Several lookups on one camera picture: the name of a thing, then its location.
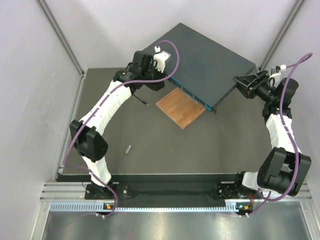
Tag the grey slotted cable duct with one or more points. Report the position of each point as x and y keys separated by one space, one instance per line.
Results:
x=106 y=206

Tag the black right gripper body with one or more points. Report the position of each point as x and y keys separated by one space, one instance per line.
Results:
x=261 y=89

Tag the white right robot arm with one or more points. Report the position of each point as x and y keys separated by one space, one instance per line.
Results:
x=285 y=168

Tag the wooden board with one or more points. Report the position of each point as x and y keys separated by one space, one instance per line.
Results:
x=180 y=108

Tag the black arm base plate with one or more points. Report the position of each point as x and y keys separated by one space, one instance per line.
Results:
x=171 y=189

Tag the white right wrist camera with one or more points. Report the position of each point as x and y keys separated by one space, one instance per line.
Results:
x=277 y=70

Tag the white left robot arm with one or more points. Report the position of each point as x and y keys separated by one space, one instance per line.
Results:
x=87 y=133

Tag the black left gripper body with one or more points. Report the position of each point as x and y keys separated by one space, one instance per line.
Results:
x=156 y=75

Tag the silver SFP module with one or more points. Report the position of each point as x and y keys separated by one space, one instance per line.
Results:
x=128 y=149

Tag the dark blue network switch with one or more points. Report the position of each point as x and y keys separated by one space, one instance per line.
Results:
x=201 y=67

